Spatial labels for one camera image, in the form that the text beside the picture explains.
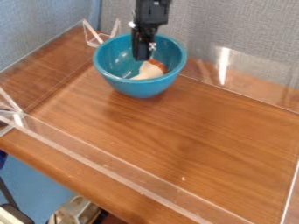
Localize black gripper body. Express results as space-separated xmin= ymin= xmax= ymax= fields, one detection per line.
xmin=130 ymin=0 xmax=172 ymax=32

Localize white power strip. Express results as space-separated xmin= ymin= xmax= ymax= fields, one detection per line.
xmin=47 ymin=195 xmax=101 ymax=224

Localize clear acrylic tray walls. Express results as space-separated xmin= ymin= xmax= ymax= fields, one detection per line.
xmin=0 ymin=24 xmax=299 ymax=224

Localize blue bowl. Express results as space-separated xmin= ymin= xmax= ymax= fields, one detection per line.
xmin=92 ymin=33 xmax=187 ymax=98

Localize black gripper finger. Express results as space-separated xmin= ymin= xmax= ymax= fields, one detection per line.
xmin=131 ymin=28 xmax=152 ymax=61
xmin=150 ymin=27 xmax=158 ymax=52

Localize black stand leg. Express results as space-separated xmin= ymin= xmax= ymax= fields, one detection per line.
xmin=0 ymin=177 xmax=35 ymax=224

